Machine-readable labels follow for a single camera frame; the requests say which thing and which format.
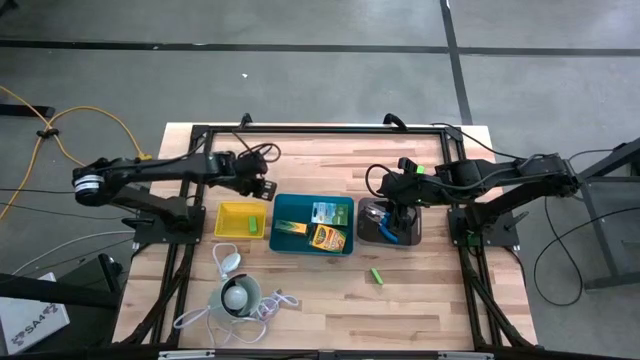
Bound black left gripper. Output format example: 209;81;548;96
214;149;279;202

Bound black floor cable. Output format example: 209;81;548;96
532;147;640;307
0;185;76;195
0;199;139;221

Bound green and blue cardboard box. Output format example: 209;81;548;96
310;201;350;227

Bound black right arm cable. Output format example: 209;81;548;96
430;121;531;162

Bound grey floor cable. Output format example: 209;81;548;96
12;229;136;276

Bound orange yellow crayon box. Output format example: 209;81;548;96
309;223;348;254

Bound black floor bar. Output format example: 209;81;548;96
0;103;56;119

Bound dark grey plastic bin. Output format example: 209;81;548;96
355;197;423;248

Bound white lamp power cable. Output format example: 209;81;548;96
172;242;301;347

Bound black equipment stand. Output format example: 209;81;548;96
0;252;124;310

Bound black metal stand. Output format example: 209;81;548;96
551;137;640;292

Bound teal plastic bin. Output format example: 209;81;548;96
268;193;356;257

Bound blue-handled pliers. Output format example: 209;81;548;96
366;208;401;246

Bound yellow green crayon box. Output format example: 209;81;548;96
273;219;309;237

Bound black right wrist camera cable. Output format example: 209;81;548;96
364;163;401;199

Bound white labelled box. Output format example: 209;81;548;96
0;272;71;356

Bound black aluminium table frame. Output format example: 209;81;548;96
112;122;539;351

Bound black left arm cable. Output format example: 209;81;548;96
227;127;282;166

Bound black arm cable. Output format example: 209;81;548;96
227;127;282;166
430;121;531;162

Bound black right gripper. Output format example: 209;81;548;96
377;169;421;237

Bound silver metal bracket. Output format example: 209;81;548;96
438;351;496;360
158;349;216;360

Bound yellow plastic basket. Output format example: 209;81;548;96
214;200;268;240

